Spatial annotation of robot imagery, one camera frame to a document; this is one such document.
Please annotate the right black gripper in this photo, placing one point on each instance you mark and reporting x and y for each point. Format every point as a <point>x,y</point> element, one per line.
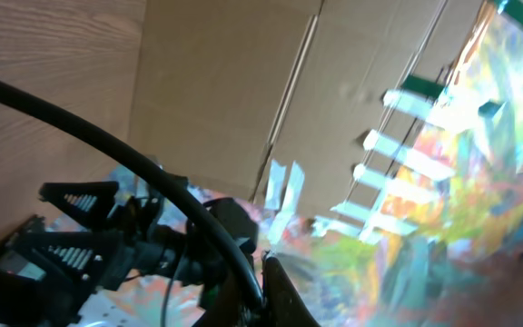
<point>85,260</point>

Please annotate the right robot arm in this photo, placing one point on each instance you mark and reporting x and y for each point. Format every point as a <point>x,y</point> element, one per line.
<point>54,304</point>

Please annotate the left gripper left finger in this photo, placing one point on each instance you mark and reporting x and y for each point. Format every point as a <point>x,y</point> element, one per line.
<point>223,305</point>

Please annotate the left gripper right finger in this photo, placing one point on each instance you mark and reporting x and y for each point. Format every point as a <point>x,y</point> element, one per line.
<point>284,306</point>

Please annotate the brown cardboard sheet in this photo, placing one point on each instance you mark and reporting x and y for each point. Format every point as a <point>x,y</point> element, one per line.
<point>226,87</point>

